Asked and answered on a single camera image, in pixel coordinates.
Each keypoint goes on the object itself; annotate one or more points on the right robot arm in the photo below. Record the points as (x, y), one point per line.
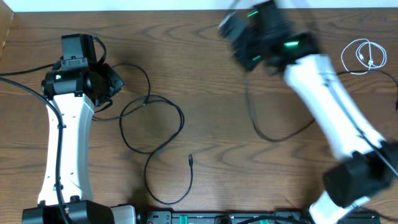
(367, 162)

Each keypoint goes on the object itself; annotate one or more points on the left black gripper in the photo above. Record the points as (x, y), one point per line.
(117, 81)

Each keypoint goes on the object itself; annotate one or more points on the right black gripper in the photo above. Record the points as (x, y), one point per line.
(247, 65)

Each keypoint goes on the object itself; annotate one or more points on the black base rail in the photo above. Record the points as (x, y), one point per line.
(280, 216)

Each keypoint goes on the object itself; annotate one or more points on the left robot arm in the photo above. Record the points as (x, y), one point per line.
(76, 85)

